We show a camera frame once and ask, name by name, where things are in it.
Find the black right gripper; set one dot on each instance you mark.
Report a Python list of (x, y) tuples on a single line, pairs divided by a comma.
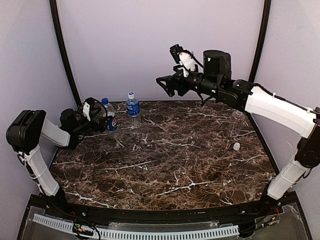
[(177, 84)]

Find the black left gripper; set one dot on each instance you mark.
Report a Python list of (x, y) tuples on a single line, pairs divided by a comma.
[(100, 121)]

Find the pepsi bottle blue label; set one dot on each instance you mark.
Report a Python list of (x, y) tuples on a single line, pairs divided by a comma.
[(111, 123)]

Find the large clear plastic bottle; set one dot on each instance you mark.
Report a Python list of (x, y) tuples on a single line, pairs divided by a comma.
[(237, 120)]

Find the white flip bottle cap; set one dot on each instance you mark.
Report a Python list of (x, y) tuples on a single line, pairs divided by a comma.
[(236, 146)]

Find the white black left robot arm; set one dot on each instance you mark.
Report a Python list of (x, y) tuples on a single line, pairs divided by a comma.
[(26, 130)]

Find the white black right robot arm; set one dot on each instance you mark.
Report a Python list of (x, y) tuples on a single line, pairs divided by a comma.
[(213, 78)]

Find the small water bottle blue label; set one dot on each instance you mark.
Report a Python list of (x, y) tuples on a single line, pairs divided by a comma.
[(133, 111)]

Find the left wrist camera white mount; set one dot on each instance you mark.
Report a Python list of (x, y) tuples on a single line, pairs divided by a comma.
[(86, 109)]

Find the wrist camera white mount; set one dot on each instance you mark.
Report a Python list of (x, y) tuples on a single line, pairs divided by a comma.
[(86, 109), (184, 58)]

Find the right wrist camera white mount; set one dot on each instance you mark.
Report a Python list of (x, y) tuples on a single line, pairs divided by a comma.
[(184, 58)]

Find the black left rear frame post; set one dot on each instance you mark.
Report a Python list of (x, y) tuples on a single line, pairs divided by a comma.
[(63, 51)]

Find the black frame post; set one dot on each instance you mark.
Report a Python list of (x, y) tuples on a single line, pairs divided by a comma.
[(261, 40), (63, 51)]

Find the black right rear frame post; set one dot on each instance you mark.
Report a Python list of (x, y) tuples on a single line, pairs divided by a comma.
[(261, 40)]

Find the black right table edge rail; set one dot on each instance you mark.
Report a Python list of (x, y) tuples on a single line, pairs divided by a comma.
[(264, 143)]

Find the black front table rail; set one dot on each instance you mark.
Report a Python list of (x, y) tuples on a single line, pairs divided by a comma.
[(237, 214)]

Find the white slotted cable duct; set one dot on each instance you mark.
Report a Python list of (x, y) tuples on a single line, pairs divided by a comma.
[(127, 231)]

